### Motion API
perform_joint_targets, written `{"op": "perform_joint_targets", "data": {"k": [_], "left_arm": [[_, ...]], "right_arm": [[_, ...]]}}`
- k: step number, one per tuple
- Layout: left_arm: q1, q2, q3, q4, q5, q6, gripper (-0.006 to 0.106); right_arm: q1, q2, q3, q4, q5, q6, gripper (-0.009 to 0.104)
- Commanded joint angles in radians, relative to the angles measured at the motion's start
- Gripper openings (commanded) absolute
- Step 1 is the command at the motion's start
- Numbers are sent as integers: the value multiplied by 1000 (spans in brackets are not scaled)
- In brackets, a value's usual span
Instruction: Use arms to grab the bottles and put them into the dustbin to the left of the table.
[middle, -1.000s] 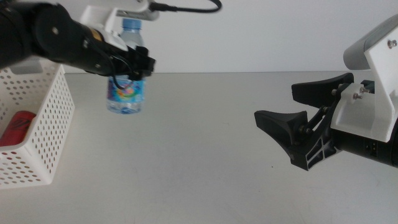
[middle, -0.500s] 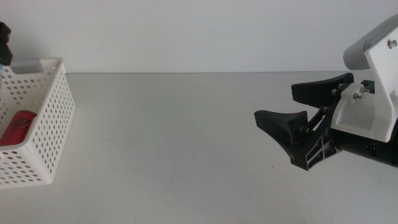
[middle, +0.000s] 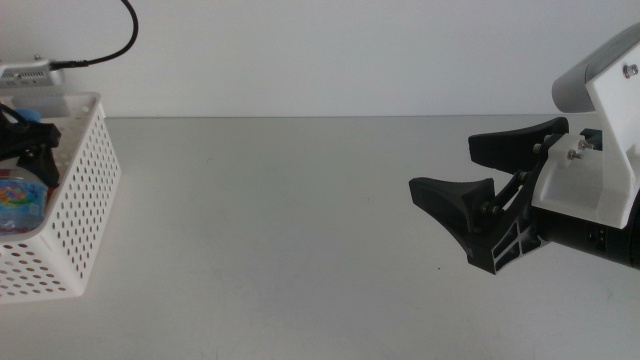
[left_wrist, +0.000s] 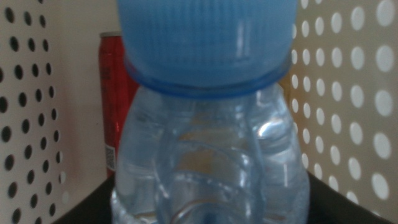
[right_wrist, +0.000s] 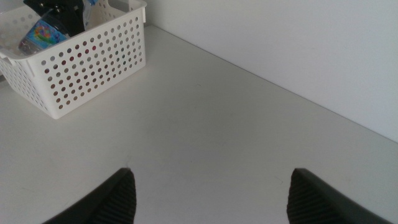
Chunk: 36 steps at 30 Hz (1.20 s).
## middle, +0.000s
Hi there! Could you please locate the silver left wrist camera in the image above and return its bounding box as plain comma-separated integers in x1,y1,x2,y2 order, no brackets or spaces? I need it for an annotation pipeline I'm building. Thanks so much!
0,54,67,89

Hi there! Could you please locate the white perforated plastic basket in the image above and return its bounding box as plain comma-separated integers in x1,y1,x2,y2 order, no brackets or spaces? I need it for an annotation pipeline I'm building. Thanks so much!
0,92,123,305

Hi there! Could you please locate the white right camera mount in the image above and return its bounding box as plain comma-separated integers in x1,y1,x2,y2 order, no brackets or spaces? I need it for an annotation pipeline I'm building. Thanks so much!
530,42,640,230

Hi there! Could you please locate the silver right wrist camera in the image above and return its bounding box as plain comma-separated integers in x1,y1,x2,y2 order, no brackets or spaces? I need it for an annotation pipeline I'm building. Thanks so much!
551,22,640,113

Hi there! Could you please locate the clear water bottle blue cap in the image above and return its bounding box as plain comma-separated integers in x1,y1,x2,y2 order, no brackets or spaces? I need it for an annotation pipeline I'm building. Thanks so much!
0,107,50,237

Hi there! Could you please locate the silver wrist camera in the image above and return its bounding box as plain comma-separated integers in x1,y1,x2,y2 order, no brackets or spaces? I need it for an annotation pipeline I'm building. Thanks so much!
551,22,640,113
0,54,67,89

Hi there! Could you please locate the thick braided black cable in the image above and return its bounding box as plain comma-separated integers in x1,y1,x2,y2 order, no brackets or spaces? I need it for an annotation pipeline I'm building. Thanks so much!
49,0,140,71

